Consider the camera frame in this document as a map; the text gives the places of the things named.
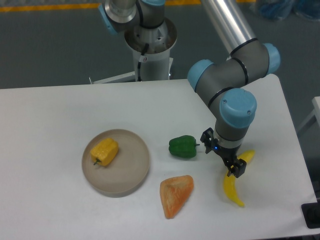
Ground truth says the black device at table edge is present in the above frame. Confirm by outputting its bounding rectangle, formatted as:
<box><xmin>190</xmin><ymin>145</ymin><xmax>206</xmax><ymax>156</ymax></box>
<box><xmin>301</xmin><ymin>202</ymin><xmax>320</xmax><ymax>229</ymax></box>

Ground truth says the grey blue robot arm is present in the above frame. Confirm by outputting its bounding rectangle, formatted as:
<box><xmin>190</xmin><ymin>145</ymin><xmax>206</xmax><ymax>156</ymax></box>
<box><xmin>98</xmin><ymin>0</ymin><xmax>281</xmax><ymax>178</ymax></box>

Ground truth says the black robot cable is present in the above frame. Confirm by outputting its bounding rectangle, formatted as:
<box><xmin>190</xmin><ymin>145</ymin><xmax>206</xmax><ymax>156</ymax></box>
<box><xmin>136</xmin><ymin>42</ymin><xmax>150</xmax><ymax>82</ymax></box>

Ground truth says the green bell pepper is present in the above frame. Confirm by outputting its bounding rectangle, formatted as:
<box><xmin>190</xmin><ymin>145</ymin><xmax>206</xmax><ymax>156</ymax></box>
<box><xmin>168</xmin><ymin>135</ymin><xmax>199</xmax><ymax>159</ymax></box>

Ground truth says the yellow bell pepper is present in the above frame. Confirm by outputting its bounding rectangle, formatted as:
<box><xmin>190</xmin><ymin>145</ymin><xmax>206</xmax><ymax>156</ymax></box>
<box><xmin>90</xmin><ymin>138</ymin><xmax>119</xmax><ymax>167</ymax></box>

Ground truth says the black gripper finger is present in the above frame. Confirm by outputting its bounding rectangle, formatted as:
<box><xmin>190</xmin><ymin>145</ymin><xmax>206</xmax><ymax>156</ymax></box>
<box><xmin>200</xmin><ymin>127</ymin><xmax>215</xmax><ymax>154</ymax></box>
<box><xmin>226</xmin><ymin>157</ymin><xmax>247</xmax><ymax>178</ymax></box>

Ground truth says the blue plastic bag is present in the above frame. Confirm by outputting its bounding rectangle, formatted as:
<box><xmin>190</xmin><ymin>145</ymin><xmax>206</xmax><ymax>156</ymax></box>
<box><xmin>254</xmin><ymin>0</ymin><xmax>320</xmax><ymax>21</ymax></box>

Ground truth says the beige round plate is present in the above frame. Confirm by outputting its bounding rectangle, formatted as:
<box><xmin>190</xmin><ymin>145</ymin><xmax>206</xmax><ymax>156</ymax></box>
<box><xmin>82</xmin><ymin>129</ymin><xmax>151</xmax><ymax>198</ymax></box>

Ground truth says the orange triangular bread slice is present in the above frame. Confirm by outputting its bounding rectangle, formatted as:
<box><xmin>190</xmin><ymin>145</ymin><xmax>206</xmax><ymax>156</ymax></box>
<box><xmin>159</xmin><ymin>175</ymin><xmax>194</xmax><ymax>219</ymax></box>

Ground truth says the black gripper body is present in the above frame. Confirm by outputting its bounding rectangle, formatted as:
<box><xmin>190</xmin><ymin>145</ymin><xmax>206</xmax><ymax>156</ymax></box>
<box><xmin>212</xmin><ymin>139</ymin><xmax>240</xmax><ymax>163</ymax></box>

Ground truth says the white furniture at right edge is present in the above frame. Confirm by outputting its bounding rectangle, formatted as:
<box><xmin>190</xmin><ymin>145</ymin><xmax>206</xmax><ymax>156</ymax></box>
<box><xmin>296</xmin><ymin>96</ymin><xmax>320</xmax><ymax>137</ymax></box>

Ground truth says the yellow banana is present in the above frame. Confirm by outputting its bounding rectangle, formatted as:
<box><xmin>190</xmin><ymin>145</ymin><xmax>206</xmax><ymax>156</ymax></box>
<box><xmin>222</xmin><ymin>149</ymin><xmax>256</xmax><ymax>208</ymax></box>

